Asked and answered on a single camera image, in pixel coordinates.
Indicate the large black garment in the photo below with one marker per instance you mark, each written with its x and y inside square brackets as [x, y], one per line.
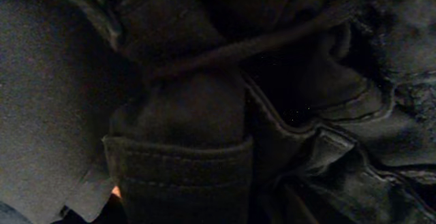
[274, 111]

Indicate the black garment with tape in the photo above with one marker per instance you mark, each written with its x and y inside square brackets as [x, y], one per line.
[59, 85]

